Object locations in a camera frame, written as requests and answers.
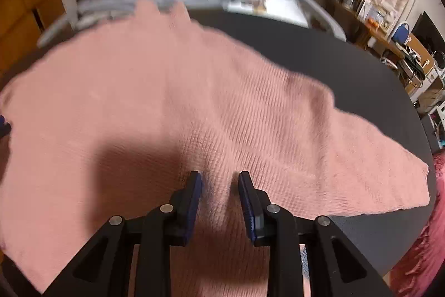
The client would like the pink knit sweater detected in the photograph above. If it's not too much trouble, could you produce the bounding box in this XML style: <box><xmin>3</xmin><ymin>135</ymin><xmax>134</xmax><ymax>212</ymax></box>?
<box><xmin>1</xmin><ymin>0</ymin><xmax>430</xmax><ymax>296</ymax></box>

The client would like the pink fringed blanket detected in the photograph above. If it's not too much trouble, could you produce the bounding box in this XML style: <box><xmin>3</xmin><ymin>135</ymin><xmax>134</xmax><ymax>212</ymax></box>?
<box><xmin>390</xmin><ymin>151</ymin><xmax>444</xmax><ymax>296</ymax></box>

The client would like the cluttered wooden desk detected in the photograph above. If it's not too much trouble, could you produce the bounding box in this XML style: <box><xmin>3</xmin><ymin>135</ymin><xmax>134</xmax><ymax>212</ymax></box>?
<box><xmin>333</xmin><ymin>0</ymin><xmax>445</xmax><ymax>148</ymax></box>

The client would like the white printed garment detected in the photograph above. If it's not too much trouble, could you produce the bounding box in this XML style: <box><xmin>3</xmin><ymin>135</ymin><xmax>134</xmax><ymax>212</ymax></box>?
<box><xmin>225</xmin><ymin>0</ymin><xmax>309</xmax><ymax>28</ymax></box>

